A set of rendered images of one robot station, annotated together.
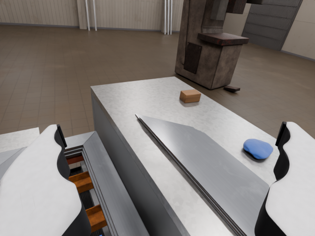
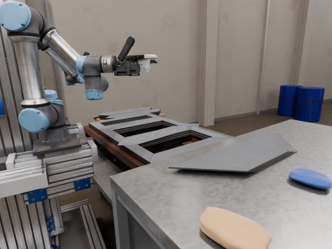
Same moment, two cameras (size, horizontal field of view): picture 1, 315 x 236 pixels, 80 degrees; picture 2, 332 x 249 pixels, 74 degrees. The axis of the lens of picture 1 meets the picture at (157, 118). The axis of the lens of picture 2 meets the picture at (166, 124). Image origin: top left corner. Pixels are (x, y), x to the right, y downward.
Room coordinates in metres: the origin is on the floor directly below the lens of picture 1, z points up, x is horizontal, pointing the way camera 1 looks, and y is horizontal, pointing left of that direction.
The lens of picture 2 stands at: (0.12, -1.04, 1.43)
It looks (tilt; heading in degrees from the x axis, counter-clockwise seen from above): 15 degrees down; 89
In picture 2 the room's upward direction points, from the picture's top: 1 degrees counter-clockwise
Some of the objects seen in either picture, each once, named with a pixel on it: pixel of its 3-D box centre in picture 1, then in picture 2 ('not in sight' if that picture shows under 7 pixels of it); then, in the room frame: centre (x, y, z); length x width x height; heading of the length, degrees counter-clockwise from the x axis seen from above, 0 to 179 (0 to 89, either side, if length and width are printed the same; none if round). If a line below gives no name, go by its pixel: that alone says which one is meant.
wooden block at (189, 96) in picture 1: (190, 96); not in sight; (0.97, -0.17, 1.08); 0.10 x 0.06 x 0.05; 118
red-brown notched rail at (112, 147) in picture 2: not in sight; (116, 151); (-0.24, 0.54, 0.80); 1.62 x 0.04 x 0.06; 124
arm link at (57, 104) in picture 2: not in sight; (51, 111); (-0.46, 0.10, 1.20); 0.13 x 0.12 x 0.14; 92
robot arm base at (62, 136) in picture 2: not in sight; (55, 132); (-0.46, 0.10, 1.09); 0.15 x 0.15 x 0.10
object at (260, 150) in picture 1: (257, 147); (309, 177); (0.59, -0.40, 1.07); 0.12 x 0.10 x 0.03; 139
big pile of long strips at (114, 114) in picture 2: not in sight; (131, 114); (-0.28, 1.75, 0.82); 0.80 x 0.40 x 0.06; 34
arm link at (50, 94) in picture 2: not in sight; (48, 99); (-0.70, 0.55, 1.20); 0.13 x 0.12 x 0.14; 144
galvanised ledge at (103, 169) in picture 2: not in sight; (94, 162); (-0.45, 0.64, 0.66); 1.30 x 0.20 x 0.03; 124
